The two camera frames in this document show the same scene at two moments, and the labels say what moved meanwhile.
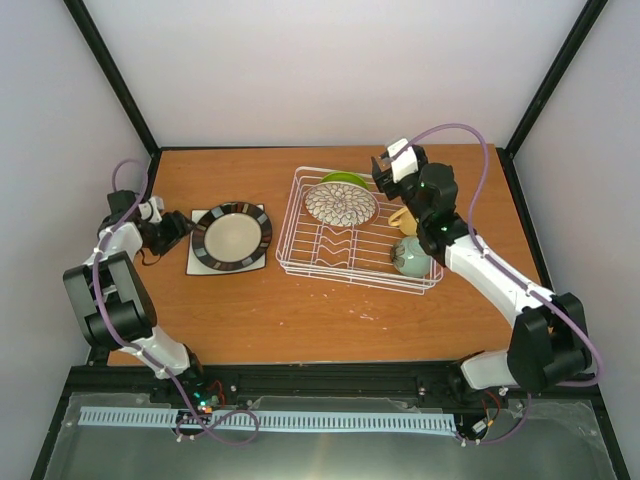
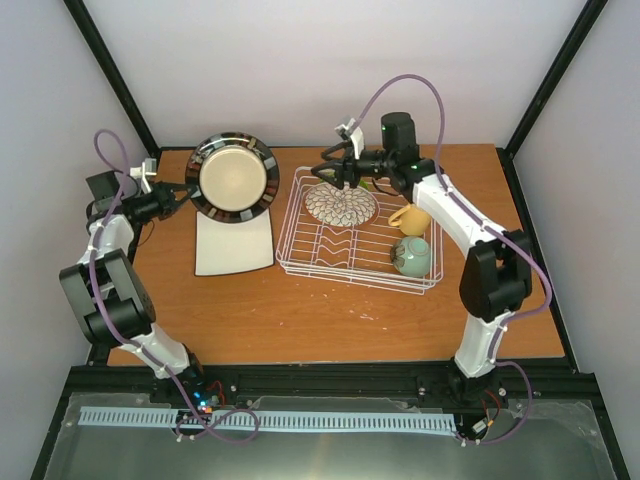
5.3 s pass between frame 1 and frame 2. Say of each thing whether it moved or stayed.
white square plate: moved
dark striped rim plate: moved
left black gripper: moved
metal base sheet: stayed
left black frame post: stayed
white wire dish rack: stayed
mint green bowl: stayed
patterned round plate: stayed
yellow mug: stayed
